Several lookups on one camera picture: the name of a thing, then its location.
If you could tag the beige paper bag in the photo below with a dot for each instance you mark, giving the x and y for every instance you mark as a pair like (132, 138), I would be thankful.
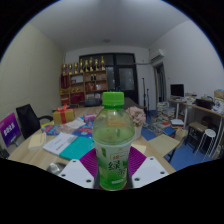
(181, 135)

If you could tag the multicolour printed book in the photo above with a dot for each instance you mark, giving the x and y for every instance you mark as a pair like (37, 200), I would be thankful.
(55, 129)

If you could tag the teal booklet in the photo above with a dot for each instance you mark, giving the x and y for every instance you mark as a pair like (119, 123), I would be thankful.
(77, 148)

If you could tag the pale yellow envelope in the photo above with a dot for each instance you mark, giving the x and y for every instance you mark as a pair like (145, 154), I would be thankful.
(140, 148)

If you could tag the black tripod stand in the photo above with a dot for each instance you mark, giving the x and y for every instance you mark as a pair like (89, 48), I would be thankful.
(144, 93)

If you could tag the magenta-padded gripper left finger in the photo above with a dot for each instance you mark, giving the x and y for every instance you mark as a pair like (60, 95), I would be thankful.
(75, 171)

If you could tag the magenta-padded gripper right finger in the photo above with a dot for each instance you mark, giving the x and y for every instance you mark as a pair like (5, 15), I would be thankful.
(148, 171)

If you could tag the green tea drink bottle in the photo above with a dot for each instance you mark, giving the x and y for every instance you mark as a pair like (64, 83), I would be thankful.
(113, 133)

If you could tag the black office chair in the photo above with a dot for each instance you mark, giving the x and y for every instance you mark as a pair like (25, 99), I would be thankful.
(26, 120)

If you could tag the pink box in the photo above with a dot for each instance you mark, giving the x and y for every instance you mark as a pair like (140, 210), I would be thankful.
(89, 117)

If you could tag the blue printed book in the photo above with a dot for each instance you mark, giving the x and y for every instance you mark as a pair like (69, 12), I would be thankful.
(83, 131)

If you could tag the white wall air conditioner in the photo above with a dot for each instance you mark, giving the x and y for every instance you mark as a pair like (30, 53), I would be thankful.
(157, 55)

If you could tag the stack of books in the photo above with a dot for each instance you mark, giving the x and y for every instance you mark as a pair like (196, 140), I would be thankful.
(163, 111)

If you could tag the black framed glass door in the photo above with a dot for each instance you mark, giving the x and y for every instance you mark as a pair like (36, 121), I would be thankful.
(126, 78)

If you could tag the pink flowers in white pot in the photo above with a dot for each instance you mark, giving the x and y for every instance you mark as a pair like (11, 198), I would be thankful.
(136, 116)

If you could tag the purple sign board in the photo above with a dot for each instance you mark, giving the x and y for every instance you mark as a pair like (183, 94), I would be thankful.
(9, 130)

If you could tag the brown wooden stool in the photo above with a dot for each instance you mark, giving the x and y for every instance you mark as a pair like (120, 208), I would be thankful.
(197, 126)

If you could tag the wooden shelf unit with trophies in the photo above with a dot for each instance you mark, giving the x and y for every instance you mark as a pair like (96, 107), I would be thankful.
(86, 85)

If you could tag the white paper sheets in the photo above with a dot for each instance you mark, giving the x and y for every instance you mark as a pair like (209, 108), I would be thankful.
(75, 124)

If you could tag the pale yellow notepad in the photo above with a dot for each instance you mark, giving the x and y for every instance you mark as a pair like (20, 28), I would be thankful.
(37, 140)

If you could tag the black computer monitor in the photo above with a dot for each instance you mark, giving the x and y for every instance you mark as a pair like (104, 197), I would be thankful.
(177, 90)

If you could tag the small wooden side table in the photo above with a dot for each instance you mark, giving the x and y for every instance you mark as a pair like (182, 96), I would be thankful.
(163, 144)

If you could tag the white booklet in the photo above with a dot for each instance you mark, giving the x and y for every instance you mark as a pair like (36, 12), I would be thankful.
(59, 143)

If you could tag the yellow gift box red ribbon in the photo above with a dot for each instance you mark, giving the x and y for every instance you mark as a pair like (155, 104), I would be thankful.
(63, 116)

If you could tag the cluttered wooden side desk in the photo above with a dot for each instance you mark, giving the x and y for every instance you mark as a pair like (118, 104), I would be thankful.
(206, 108)

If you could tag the white round stool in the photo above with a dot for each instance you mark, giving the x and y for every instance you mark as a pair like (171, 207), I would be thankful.
(210, 133)

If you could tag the grey-brown armchair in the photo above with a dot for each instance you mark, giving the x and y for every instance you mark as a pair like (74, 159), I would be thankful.
(131, 102)

